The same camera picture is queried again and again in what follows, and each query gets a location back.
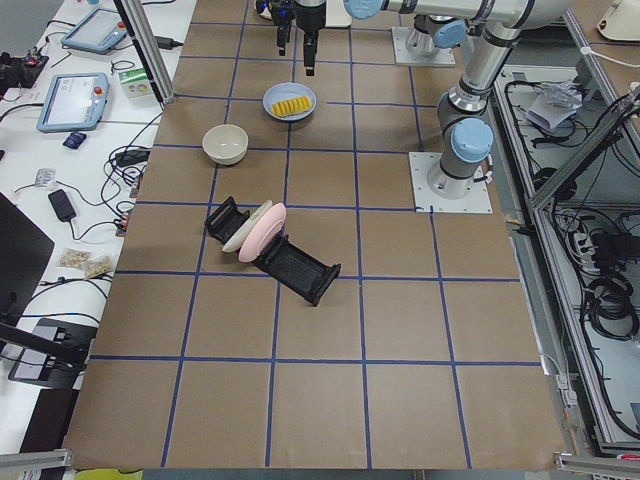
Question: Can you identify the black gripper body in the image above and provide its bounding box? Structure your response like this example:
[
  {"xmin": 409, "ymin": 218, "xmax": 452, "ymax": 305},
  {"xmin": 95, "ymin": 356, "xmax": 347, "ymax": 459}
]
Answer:
[{"xmin": 293, "ymin": 0, "xmax": 325, "ymax": 33}]

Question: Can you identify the blue plate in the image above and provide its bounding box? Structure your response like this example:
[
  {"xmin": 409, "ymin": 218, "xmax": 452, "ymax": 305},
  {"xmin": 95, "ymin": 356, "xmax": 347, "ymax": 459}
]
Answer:
[{"xmin": 262, "ymin": 82, "xmax": 317, "ymax": 122}]

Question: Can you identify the pink plate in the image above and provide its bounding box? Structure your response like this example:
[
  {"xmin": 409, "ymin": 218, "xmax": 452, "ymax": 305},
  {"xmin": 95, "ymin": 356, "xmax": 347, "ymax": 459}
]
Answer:
[{"xmin": 238, "ymin": 203, "xmax": 287, "ymax": 263}]

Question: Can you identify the cream plate in rack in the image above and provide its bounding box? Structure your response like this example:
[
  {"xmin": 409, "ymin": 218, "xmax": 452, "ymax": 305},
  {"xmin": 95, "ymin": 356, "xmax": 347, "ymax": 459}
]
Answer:
[{"xmin": 222, "ymin": 200, "xmax": 273, "ymax": 253}]

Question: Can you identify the white rectangular tray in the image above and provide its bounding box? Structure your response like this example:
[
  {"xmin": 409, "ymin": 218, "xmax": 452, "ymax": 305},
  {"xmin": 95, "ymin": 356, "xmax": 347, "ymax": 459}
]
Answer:
[{"xmin": 324, "ymin": 0, "xmax": 352, "ymax": 28}]

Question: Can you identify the white bowl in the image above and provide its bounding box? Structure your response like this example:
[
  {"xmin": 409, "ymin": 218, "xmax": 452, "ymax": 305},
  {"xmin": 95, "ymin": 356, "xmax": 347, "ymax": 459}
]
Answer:
[{"xmin": 202, "ymin": 124, "xmax": 248, "ymax": 166}]

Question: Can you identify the green white box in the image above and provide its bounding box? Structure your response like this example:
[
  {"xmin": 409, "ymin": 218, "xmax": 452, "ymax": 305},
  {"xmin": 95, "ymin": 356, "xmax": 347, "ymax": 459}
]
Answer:
[{"xmin": 118, "ymin": 68, "xmax": 152, "ymax": 98}]

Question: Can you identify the blue teach pendant far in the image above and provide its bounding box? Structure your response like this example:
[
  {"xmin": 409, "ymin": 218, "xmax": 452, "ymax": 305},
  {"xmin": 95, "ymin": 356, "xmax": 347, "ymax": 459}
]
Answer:
[{"xmin": 61, "ymin": 8, "xmax": 127, "ymax": 54}]

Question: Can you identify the blue teach pendant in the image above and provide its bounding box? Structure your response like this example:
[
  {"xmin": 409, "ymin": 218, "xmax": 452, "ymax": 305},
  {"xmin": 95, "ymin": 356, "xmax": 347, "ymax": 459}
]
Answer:
[
  {"xmin": 37, "ymin": 72, "xmax": 110, "ymax": 133},
  {"xmin": 61, "ymin": 8, "xmax": 127, "ymax": 54}
]

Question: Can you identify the blue teach pendant near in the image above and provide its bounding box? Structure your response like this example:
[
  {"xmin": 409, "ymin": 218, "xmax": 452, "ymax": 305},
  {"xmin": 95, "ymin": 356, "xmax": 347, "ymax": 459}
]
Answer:
[{"xmin": 37, "ymin": 72, "xmax": 110, "ymax": 133}]

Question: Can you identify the black dish rack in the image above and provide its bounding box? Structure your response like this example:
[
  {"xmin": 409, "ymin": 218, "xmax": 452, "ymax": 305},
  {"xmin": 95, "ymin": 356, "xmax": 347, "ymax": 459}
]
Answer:
[{"xmin": 204, "ymin": 197, "xmax": 341, "ymax": 306}]

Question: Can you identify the black monitor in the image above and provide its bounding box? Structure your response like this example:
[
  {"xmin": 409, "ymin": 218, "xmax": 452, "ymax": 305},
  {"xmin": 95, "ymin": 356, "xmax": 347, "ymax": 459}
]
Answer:
[{"xmin": 0, "ymin": 194, "xmax": 54, "ymax": 326}]

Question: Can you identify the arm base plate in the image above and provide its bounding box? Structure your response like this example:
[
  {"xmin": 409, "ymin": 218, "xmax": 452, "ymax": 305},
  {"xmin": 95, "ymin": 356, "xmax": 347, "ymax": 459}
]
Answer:
[
  {"xmin": 391, "ymin": 27, "xmax": 456, "ymax": 67},
  {"xmin": 409, "ymin": 152, "xmax": 493, "ymax": 214}
]

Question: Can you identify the aluminium frame post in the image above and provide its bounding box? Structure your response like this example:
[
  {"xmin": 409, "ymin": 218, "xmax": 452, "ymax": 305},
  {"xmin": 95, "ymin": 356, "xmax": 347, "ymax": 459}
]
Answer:
[{"xmin": 114, "ymin": 0, "xmax": 175, "ymax": 105}]

